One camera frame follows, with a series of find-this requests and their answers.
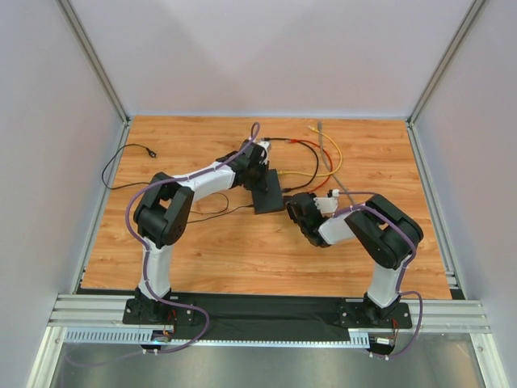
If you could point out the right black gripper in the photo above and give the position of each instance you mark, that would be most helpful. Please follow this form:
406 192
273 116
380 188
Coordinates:
297 208

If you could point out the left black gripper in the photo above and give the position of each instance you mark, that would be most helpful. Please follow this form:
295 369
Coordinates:
258 178

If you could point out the black network switch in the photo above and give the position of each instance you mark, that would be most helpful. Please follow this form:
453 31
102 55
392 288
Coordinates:
271 200

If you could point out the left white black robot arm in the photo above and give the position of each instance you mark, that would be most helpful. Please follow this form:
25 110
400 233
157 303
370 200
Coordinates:
162 214

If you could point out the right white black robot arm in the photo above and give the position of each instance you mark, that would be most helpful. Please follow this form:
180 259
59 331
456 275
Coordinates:
385 232

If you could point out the black cloth strip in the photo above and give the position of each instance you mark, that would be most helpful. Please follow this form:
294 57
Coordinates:
262 317

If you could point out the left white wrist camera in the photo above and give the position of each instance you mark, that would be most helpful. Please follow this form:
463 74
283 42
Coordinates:
265 145

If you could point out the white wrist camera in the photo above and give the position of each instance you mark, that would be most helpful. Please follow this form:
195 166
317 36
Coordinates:
265 145
328 204

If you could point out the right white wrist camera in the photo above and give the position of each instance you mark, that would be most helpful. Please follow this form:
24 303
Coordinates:
328 204

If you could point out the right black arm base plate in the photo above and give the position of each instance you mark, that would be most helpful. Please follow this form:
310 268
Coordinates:
363 313

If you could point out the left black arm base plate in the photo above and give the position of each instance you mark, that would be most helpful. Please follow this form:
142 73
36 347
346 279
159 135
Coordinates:
148 312

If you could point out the aluminium front frame rail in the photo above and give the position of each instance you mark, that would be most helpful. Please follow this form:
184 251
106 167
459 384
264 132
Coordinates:
87 310

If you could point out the slotted grey cable duct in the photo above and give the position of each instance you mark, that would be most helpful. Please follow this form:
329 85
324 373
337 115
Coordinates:
137 336

